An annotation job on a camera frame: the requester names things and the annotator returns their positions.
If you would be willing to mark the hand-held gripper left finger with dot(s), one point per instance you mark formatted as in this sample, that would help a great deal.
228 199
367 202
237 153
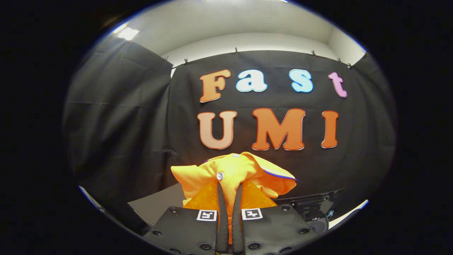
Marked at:
222 219

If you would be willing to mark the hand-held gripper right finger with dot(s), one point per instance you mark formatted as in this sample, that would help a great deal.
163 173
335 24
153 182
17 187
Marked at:
238 219

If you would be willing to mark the yellow collared shirt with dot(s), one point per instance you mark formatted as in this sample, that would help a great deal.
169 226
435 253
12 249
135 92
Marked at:
233 170

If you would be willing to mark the dark glass washing machine lid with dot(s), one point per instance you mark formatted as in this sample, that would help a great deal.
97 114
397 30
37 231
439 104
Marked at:
311 205

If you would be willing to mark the dark grey washing machine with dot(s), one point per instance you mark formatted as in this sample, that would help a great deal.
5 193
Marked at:
320 226

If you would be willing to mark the grey metal cabinet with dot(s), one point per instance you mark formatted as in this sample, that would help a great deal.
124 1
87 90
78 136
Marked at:
159 205

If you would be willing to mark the black backdrop cloth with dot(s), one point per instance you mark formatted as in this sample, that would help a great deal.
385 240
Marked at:
141 124

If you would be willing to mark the row of small cloth clips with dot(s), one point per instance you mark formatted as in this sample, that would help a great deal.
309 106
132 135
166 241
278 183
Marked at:
236 50

